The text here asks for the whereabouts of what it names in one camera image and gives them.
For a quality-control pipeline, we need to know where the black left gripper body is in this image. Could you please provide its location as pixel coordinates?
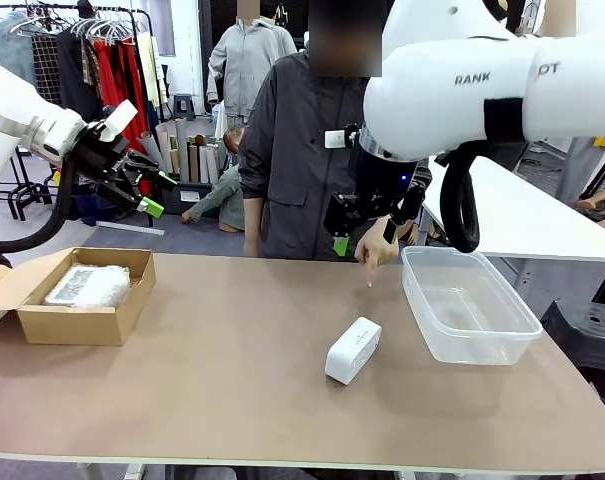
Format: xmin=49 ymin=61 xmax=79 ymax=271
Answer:
xmin=70 ymin=121 xmax=144 ymax=201

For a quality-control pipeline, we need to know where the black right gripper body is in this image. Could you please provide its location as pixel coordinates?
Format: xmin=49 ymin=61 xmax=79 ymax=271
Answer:
xmin=324 ymin=146 xmax=419 ymax=237

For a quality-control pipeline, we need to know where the bubble-wrapped white clock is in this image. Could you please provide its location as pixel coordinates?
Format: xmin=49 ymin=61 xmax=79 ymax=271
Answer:
xmin=84 ymin=263 xmax=132 ymax=309
xmin=42 ymin=264 xmax=103 ymax=308

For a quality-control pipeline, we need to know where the unwrapped white digital clock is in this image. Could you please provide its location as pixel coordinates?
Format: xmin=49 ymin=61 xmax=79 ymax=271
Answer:
xmin=324 ymin=316 xmax=383 ymax=386

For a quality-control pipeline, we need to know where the person's right forearm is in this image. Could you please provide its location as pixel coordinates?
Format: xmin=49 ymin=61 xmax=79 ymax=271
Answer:
xmin=243 ymin=197 xmax=262 ymax=241

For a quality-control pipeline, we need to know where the person's left hand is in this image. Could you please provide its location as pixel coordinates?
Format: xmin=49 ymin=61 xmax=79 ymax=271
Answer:
xmin=354 ymin=213 xmax=399 ymax=289

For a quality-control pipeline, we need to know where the grey slanted paper roll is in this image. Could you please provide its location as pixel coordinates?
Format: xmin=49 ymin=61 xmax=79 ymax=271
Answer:
xmin=136 ymin=130 xmax=169 ymax=174

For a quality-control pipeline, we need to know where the beige paper roll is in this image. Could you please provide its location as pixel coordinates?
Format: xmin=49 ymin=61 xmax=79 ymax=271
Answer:
xmin=154 ymin=122 xmax=179 ymax=176

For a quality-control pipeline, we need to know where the white floor bar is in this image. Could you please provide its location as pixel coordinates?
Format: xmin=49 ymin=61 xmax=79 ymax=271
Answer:
xmin=96 ymin=223 xmax=167 ymax=236

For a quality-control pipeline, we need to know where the pale grey tall roll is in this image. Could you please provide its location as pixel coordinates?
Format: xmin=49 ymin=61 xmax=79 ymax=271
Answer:
xmin=175 ymin=117 xmax=191 ymax=184

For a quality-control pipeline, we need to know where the brown cardboard tube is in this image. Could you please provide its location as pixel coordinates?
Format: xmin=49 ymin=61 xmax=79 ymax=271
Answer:
xmin=187 ymin=134 xmax=203 ymax=184

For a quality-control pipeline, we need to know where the black storage bin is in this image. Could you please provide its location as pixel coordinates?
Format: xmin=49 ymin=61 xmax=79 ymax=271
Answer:
xmin=161 ymin=172 xmax=218 ymax=216

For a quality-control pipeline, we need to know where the white cardboard tube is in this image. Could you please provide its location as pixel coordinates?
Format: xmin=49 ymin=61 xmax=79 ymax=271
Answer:
xmin=205 ymin=143 xmax=221 ymax=184

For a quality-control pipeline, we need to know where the mannequin in grey-green shirt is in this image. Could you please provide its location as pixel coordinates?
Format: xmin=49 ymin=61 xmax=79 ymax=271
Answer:
xmin=181 ymin=126 xmax=247 ymax=234

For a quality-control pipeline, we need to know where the dark step stool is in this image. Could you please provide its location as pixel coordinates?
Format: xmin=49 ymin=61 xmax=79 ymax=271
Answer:
xmin=173 ymin=93 xmax=197 ymax=122

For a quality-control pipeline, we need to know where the red hanging dress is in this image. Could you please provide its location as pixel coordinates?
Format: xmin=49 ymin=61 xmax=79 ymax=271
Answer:
xmin=92 ymin=39 xmax=151 ymax=151

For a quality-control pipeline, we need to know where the black hanging garment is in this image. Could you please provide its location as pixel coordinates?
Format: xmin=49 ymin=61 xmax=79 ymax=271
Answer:
xmin=55 ymin=33 xmax=103 ymax=124

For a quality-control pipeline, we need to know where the person in dark grey jacket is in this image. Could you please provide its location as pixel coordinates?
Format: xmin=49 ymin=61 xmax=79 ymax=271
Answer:
xmin=238 ymin=0 xmax=436 ymax=262

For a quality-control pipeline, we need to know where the leopard-print garment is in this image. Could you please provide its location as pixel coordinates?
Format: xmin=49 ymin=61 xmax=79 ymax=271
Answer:
xmin=80 ymin=37 xmax=102 ymax=85

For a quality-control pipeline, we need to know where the cream hanging fabric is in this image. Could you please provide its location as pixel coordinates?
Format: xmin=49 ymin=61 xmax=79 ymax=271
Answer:
xmin=135 ymin=30 xmax=169 ymax=114

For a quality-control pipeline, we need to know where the black grid-pattern garment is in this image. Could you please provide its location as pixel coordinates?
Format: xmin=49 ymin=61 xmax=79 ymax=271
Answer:
xmin=30 ymin=32 xmax=63 ymax=106

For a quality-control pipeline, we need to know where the clear plastic container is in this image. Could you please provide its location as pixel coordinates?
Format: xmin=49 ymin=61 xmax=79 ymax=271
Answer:
xmin=400 ymin=245 xmax=544 ymax=366

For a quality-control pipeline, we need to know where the white side table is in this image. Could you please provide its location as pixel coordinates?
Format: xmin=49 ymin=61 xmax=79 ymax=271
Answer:
xmin=426 ymin=154 xmax=605 ymax=264

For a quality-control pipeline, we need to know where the person in grey hoodie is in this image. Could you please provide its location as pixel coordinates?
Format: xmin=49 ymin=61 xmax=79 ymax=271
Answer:
xmin=206 ymin=0 xmax=299 ymax=134

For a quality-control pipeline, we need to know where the open brown cardboard box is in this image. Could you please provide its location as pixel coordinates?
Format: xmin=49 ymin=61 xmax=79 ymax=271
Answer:
xmin=0 ymin=247 xmax=157 ymax=347

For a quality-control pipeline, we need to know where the light blue-grey garment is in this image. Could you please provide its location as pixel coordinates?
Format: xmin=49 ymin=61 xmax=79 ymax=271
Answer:
xmin=0 ymin=10 xmax=38 ymax=86

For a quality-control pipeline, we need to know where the black metal clothes rack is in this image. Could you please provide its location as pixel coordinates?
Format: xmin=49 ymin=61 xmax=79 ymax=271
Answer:
xmin=0 ymin=3 xmax=156 ymax=229

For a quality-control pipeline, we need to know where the lying mannequin in dark clothes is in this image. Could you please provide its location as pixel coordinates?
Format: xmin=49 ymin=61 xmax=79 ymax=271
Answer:
xmin=575 ymin=180 xmax=605 ymax=231

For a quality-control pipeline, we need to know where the black plastic stool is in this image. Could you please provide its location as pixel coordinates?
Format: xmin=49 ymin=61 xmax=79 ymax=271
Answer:
xmin=538 ymin=298 xmax=605 ymax=401

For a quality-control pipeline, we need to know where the black right arm hose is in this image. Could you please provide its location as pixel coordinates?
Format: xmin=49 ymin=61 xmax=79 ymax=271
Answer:
xmin=434 ymin=139 xmax=526 ymax=255

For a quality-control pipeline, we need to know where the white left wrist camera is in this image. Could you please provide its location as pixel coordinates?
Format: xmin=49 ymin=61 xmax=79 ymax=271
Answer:
xmin=99 ymin=98 xmax=140 ymax=144

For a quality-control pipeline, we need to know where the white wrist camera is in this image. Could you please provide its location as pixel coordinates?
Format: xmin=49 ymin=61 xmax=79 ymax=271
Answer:
xmin=99 ymin=98 xmax=140 ymax=144
xmin=324 ymin=123 xmax=361 ymax=151

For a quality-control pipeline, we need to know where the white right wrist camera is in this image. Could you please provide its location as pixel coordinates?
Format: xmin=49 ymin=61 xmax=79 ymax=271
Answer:
xmin=324 ymin=123 xmax=361 ymax=151

